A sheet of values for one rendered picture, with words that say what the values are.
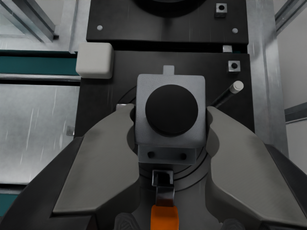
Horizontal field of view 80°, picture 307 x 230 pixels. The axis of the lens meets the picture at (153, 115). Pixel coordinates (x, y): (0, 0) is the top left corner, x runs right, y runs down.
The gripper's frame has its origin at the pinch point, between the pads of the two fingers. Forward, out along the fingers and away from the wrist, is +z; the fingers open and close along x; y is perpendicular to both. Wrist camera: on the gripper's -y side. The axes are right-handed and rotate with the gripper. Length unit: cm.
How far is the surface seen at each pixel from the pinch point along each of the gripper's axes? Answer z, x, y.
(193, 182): 3.6, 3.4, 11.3
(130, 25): 19.3, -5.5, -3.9
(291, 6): 22.5, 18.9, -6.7
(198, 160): 5.4, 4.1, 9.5
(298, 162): 15.1, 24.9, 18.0
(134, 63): 15.3, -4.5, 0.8
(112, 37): 17.9, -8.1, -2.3
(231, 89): 3.2, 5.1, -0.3
